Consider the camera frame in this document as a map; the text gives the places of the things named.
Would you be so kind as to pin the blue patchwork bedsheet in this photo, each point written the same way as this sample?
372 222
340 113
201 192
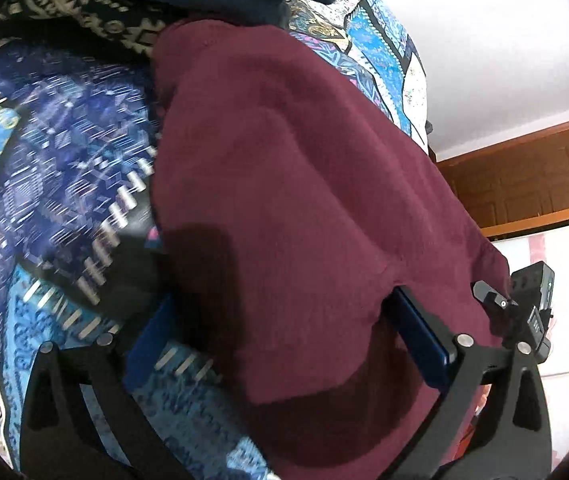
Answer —
81 253

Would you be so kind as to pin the black patterned folded garment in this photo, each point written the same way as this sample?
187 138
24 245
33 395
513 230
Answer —
110 31

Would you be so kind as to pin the wooden door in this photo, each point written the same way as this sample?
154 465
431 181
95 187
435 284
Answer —
515 187

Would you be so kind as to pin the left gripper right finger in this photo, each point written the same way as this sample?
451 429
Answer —
491 419

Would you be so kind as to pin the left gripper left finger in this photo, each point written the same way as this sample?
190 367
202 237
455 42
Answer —
58 437

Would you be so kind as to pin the maroon garment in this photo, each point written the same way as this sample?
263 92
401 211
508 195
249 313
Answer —
291 207

